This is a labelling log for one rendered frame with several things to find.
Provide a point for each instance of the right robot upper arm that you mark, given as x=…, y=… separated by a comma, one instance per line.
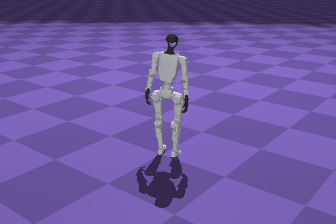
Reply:
x=183, y=62

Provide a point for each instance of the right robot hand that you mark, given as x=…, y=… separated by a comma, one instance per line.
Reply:
x=186, y=104

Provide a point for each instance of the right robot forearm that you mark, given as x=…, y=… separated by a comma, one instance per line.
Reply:
x=185, y=87

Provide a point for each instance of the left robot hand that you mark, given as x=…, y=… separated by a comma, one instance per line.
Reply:
x=147, y=96

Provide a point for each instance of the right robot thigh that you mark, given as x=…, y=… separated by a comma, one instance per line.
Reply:
x=178, y=108

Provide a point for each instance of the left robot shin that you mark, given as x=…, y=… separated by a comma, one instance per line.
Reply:
x=159, y=134

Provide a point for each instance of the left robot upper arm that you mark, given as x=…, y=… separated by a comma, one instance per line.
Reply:
x=154, y=63

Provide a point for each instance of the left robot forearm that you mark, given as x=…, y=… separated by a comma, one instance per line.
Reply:
x=149, y=81

